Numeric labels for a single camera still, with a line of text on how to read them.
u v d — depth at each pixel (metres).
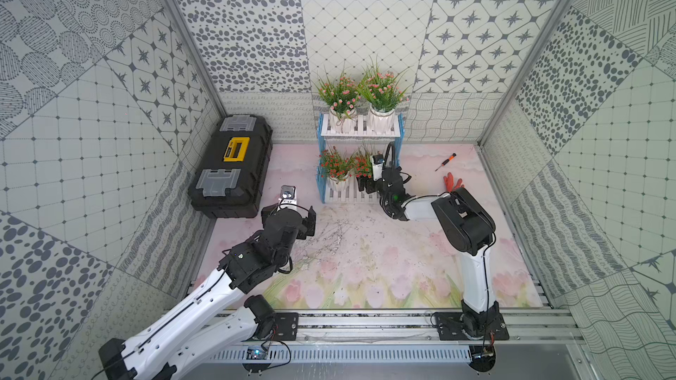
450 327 0.73
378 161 0.88
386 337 0.74
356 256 0.89
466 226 0.56
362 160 0.93
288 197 0.60
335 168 0.91
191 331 0.44
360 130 0.88
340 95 0.78
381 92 0.74
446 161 1.14
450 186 1.04
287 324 0.74
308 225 0.66
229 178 0.86
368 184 0.91
